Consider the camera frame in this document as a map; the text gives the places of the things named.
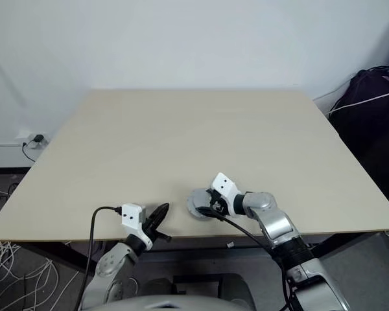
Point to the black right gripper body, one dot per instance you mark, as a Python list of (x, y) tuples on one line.
[(221, 205)]

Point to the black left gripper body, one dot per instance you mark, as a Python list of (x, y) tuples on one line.
[(149, 228)]

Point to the grey motor housing lid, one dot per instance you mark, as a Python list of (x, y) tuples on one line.
[(196, 196)]

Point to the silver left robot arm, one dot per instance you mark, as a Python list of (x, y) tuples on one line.
[(111, 262)]

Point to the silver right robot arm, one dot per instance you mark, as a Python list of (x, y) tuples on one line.
[(278, 226)]

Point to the small white connector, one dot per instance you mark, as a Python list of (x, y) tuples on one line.
[(230, 244)]

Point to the silver robot torso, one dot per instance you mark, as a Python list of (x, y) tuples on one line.
[(181, 304)]

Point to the black power adapter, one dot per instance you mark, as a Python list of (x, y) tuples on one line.
[(38, 138)]

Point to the black bag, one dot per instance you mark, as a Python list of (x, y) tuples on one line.
[(369, 136)]

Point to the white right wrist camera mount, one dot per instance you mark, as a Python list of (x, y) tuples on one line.
[(224, 185)]

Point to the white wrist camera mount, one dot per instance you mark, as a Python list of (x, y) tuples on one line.
[(224, 185), (132, 217)]

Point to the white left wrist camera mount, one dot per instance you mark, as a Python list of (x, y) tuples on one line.
[(132, 217)]

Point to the white wall outlet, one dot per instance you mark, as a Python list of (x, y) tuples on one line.
[(27, 134)]

